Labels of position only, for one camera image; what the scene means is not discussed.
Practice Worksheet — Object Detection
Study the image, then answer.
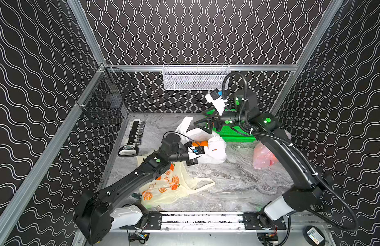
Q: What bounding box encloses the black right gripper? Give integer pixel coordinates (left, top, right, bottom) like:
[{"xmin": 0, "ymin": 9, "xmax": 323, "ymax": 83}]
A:
[{"xmin": 193, "ymin": 105, "xmax": 248, "ymax": 136}]

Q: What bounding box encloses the large orange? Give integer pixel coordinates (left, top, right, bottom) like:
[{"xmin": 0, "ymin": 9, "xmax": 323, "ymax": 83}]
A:
[{"xmin": 192, "ymin": 141, "xmax": 208, "ymax": 147}]

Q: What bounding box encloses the yellow bag with orange print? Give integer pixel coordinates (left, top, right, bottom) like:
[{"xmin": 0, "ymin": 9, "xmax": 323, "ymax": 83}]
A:
[{"xmin": 139, "ymin": 162, "xmax": 215, "ymax": 209}]

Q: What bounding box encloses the white plastic bag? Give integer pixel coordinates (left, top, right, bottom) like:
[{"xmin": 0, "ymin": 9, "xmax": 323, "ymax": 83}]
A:
[{"xmin": 176, "ymin": 116, "xmax": 227, "ymax": 164}]

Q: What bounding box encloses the pink plastic bag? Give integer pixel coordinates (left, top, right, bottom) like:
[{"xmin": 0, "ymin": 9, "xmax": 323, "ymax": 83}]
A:
[{"xmin": 253, "ymin": 141, "xmax": 279, "ymax": 170}]

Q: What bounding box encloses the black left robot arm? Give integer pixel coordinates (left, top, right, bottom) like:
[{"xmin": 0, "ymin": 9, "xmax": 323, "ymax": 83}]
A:
[{"xmin": 74, "ymin": 131, "xmax": 191, "ymax": 245}]

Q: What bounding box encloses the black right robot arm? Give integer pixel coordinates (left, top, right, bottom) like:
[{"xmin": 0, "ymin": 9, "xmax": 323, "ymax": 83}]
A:
[{"xmin": 194, "ymin": 71, "xmax": 359, "ymax": 232}]

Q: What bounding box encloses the green plastic basket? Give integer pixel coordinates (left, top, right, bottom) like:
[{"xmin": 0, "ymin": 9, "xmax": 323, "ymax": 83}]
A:
[{"xmin": 214, "ymin": 126, "xmax": 256, "ymax": 143}]

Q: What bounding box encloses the black round device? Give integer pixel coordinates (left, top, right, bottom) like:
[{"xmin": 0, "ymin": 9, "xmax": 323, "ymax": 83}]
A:
[{"xmin": 303, "ymin": 226, "xmax": 326, "ymax": 246}]

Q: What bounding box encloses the white wire mesh basket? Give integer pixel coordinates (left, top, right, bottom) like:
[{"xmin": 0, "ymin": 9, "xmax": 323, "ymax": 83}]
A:
[{"xmin": 162, "ymin": 64, "xmax": 231, "ymax": 91}]

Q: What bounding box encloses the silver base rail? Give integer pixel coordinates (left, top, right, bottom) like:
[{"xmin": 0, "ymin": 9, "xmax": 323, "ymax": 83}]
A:
[{"xmin": 122, "ymin": 211, "xmax": 288, "ymax": 233}]

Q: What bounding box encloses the socket set rail holder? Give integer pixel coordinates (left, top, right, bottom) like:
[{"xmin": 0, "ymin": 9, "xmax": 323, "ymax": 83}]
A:
[{"xmin": 118, "ymin": 119, "xmax": 145, "ymax": 157}]

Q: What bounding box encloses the black wire basket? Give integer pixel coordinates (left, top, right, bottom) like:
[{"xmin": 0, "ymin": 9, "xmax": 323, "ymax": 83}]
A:
[{"xmin": 81, "ymin": 70, "xmax": 123, "ymax": 125}]

